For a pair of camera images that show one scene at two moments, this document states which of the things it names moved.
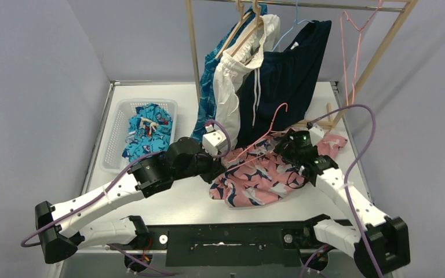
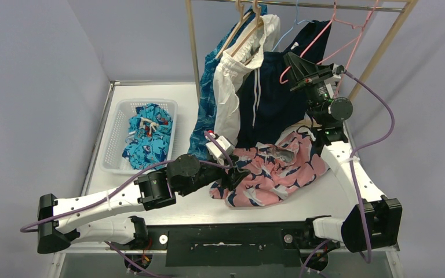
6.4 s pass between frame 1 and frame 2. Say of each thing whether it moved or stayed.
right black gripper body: moved
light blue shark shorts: stayed
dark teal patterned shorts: stayed
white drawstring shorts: stayed
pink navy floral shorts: stayed
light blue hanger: stayed
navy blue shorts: stayed
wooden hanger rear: stayed
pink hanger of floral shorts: moved
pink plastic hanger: moved
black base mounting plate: stayed
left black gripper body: moved
